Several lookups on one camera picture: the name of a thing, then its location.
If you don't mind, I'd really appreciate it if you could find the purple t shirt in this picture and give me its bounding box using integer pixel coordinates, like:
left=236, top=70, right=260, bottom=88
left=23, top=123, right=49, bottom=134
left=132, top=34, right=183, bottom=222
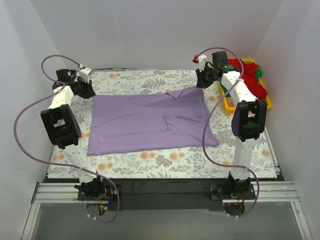
left=87, top=86, right=220, bottom=156

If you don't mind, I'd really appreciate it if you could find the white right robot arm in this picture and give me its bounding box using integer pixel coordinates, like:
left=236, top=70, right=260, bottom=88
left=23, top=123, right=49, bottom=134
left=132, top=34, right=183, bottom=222
left=192, top=48, right=267, bottom=200

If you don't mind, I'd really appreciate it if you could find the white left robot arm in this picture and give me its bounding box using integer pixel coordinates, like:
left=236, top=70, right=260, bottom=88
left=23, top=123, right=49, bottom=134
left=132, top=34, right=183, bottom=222
left=40, top=67, right=107, bottom=200

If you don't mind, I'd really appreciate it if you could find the pink t shirt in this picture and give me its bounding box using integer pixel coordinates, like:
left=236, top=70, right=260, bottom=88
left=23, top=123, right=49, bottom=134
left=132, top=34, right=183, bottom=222
left=226, top=96, right=237, bottom=108

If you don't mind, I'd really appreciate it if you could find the yellow plastic bin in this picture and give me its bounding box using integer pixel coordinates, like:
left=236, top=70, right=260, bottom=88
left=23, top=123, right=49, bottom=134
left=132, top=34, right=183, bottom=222
left=219, top=58, right=272, bottom=113

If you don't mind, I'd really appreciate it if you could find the red t shirt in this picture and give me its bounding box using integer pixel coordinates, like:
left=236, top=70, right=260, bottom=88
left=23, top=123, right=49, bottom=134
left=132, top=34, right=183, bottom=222
left=227, top=58, right=268, bottom=100

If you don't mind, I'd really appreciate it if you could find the green t shirt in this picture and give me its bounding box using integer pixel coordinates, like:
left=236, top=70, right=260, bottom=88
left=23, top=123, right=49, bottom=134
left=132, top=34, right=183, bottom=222
left=219, top=68, right=264, bottom=95

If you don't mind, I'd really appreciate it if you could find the floral patterned table mat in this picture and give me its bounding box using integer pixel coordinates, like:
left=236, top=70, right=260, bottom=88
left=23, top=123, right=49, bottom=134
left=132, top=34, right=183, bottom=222
left=47, top=70, right=281, bottom=179

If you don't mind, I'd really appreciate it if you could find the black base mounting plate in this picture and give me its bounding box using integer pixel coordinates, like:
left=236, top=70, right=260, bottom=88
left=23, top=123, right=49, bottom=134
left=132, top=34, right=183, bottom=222
left=74, top=178, right=256, bottom=211

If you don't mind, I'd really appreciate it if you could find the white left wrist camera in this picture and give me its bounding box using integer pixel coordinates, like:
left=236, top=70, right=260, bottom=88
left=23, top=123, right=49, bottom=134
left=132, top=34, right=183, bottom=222
left=78, top=63, right=92, bottom=83

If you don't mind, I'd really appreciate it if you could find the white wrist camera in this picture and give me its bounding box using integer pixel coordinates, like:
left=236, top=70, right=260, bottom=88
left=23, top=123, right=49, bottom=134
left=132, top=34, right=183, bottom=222
left=192, top=54, right=208, bottom=72
left=78, top=63, right=92, bottom=83

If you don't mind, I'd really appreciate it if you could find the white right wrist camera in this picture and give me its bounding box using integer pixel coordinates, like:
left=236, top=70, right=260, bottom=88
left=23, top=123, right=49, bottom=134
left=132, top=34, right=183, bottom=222
left=192, top=54, right=208, bottom=72

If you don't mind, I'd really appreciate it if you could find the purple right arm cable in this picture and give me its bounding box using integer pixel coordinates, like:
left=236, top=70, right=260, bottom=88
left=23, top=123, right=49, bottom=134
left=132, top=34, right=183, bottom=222
left=192, top=46, right=263, bottom=219

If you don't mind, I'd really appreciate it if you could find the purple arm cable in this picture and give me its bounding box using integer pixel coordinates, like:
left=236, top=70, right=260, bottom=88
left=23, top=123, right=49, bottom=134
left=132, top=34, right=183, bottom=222
left=13, top=54, right=121, bottom=224
left=192, top=46, right=263, bottom=219

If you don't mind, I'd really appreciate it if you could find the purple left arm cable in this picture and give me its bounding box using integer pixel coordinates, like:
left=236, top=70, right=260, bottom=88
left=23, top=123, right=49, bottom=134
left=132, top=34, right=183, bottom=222
left=13, top=54, right=121, bottom=224

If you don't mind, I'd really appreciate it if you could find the aluminium frame rail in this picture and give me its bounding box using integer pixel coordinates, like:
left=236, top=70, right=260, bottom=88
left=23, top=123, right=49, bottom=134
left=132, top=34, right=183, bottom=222
left=22, top=181, right=312, bottom=240

